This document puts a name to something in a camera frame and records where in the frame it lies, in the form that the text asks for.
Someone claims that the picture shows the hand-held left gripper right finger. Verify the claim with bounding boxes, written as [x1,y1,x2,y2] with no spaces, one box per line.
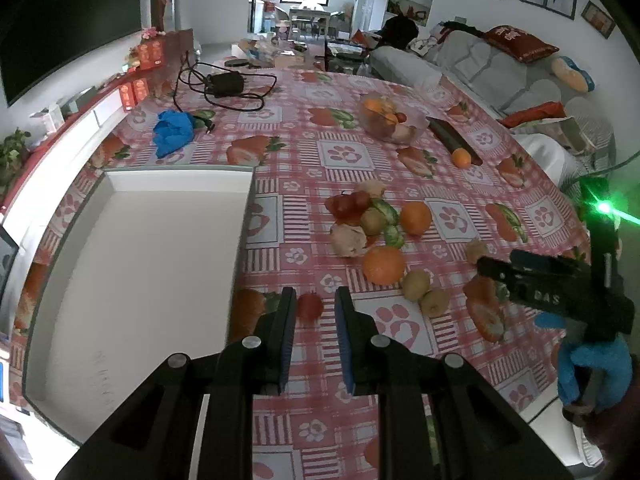
[334,286,573,480]

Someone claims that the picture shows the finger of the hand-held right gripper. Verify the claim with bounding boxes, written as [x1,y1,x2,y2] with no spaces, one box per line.
[497,279,592,329]
[476,250,592,282]

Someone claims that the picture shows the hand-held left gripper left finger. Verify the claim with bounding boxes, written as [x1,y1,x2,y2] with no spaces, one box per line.
[55,287,298,480]

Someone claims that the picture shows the large orange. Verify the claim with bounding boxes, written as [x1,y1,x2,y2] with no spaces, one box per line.
[362,245,406,285]

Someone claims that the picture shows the clear glass bowl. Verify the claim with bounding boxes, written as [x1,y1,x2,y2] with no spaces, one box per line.
[359,92,429,144]

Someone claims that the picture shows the person's right forearm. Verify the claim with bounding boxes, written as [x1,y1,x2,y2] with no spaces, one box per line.
[582,405,640,468]

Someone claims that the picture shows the person's right hand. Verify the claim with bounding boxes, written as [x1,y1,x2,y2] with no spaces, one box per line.
[556,336,636,412]

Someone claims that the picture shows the brown kiwi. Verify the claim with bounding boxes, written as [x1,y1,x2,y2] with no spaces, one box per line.
[360,208,386,236]
[402,270,432,301]
[420,288,451,319]
[465,239,491,265]

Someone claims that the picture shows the pale garlic bulb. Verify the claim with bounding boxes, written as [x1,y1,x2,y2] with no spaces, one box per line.
[329,223,371,259]

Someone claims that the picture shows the white blanket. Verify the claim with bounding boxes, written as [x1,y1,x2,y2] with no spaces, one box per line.
[514,130,582,192]

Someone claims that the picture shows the orange pillow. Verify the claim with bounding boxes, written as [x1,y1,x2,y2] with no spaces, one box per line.
[500,101,566,129]

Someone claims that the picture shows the white fan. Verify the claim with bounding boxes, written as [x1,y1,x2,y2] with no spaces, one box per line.
[565,96,617,161]

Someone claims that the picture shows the pink strawberry print tablecloth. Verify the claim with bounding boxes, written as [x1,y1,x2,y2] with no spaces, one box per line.
[10,67,601,480]

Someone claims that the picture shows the blue and yellow plush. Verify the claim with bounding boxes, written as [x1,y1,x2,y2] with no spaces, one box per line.
[550,56,596,94]

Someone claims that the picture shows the grey sofa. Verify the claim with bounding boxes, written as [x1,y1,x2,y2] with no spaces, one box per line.
[369,24,623,188]

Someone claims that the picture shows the red pillow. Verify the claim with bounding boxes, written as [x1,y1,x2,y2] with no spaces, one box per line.
[482,25,560,64]

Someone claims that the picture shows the blue cloth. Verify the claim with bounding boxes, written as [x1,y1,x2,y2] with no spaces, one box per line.
[152,110,195,159]

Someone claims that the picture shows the black bag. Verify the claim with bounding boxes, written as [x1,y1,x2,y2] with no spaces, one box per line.
[382,13,421,49]

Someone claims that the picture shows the small red boxes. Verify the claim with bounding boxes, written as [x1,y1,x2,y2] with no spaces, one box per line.
[119,79,151,112]

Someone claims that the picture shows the white tv cabinet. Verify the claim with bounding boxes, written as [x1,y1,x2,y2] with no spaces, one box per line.
[0,80,153,246]

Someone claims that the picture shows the brown boxes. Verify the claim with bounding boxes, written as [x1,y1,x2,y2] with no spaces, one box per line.
[164,29,196,63]

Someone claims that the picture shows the red gift box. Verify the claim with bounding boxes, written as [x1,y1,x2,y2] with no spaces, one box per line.
[137,42,166,71]

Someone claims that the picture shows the dining table with chairs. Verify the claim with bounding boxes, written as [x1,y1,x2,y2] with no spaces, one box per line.
[287,3,332,37]

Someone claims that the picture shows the small white box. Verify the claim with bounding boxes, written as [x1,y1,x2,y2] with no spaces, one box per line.
[31,105,66,132]

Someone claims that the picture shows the green potted plant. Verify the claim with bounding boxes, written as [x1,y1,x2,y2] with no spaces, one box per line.
[0,129,32,198]

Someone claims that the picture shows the black television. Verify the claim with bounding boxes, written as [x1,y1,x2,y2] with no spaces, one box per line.
[0,0,144,107]

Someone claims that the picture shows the tilted picture frame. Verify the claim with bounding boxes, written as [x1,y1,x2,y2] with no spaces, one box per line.
[580,0,616,39]

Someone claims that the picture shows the black power adapter with cable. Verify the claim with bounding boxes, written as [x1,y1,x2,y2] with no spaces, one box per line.
[174,49,279,112]

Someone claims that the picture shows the wall painting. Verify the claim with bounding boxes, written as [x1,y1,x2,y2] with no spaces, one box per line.
[385,0,431,27]

